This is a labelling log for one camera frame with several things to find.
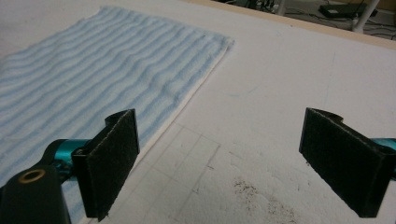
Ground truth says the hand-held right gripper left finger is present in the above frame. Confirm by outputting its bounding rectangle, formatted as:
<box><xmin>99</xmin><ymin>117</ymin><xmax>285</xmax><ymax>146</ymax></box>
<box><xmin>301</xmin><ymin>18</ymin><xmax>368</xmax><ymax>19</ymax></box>
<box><xmin>71</xmin><ymin>108</ymin><xmax>140</xmax><ymax>222</ymax></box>

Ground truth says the white desk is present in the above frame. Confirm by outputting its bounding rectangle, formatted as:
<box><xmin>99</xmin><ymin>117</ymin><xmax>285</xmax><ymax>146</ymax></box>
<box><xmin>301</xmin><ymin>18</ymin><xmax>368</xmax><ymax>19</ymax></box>
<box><xmin>275</xmin><ymin>0</ymin><xmax>381</xmax><ymax>34</ymax></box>

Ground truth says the flat black device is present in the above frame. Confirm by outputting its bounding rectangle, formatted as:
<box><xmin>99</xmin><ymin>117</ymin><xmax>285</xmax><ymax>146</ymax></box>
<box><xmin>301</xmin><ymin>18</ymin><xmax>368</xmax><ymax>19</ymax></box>
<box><xmin>318</xmin><ymin>2</ymin><xmax>378</xmax><ymax>19</ymax></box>

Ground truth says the blue striped towel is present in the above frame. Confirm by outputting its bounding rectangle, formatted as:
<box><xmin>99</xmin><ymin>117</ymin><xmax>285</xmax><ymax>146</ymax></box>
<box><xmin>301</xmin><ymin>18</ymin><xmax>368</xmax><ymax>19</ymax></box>
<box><xmin>0</xmin><ymin>6</ymin><xmax>235</xmax><ymax>224</ymax></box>

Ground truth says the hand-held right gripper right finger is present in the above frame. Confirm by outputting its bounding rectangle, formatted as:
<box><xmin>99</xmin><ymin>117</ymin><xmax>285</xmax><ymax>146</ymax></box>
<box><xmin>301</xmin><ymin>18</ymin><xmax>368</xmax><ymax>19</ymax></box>
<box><xmin>298</xmin><ymin>107</ymin><xmax>396</xmax><ymax>218</ymax></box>

